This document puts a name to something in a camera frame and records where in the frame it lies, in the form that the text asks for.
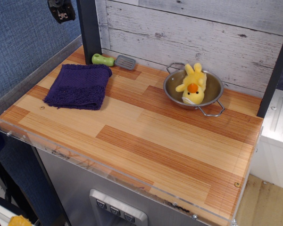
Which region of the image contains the yellow plush chick toy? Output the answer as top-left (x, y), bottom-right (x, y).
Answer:
top-left (175, 63), bottom-right (207, 105)

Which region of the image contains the grey metal side rail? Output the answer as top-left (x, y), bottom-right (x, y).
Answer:
top-left (0, 35), bottom-right (83, 115)

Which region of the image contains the silver dispenser button panel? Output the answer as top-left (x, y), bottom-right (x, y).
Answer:
top-left (89, 189), bottom-right (148, 226)

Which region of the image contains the folded purple cloth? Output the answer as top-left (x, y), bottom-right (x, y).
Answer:
top-left (43, 64), bottom-right (112, 110)

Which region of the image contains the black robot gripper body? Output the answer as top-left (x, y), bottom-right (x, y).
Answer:
top-left (47, 0), bottom-right (75, 24)

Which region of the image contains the dark vertical right post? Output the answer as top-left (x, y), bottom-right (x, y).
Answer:
top-left (257, 44), bottom-right (283, 118)

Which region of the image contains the small steel two-handled bowl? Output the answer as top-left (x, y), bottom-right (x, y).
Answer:
top-left (163, 62), bottom-right (225, 117)

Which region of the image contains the green-handled grey toy spatula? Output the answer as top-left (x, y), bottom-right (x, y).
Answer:
top-left (92, 54), bottom-right (136, 70)

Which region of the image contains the clear acrylic front guard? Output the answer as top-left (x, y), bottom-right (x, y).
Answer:
top-left (0, 109), bottom-right (262, 226)

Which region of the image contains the white ribbed side counter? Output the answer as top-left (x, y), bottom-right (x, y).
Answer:
top-left (250, 89), bottom-right (283, 188)

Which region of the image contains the yellow object bottom left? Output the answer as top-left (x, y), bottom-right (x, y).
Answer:
top-left (8, 215), bottom-right (32, 226)

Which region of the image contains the steel toy fridge front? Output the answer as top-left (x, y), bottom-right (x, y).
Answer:
top-left (37, 148), bottom-right (203, 226)

